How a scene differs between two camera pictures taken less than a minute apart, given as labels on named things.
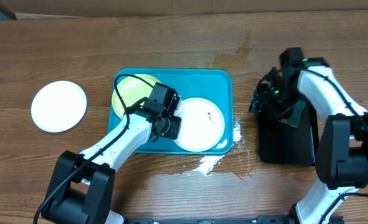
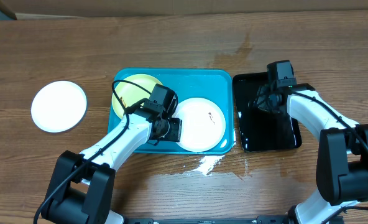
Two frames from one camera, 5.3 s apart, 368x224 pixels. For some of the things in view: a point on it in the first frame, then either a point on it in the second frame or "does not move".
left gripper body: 171,126 does not move
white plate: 202,124 does not move
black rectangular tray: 281,144 → 265,122
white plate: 58,106 does not move
